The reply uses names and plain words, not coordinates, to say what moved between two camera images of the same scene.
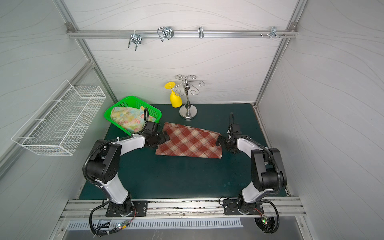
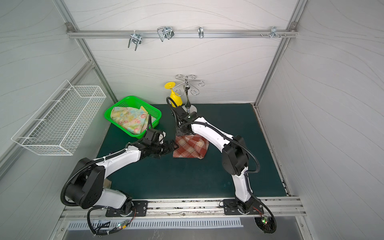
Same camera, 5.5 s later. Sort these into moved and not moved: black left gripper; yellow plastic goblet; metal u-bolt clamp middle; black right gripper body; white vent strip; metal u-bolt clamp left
Moved: black right gripper body; black left gripper
Not moved: metal u-bolt clamp middle; yellow plastic goblet; white vent strip; metal u-bolt clamp left
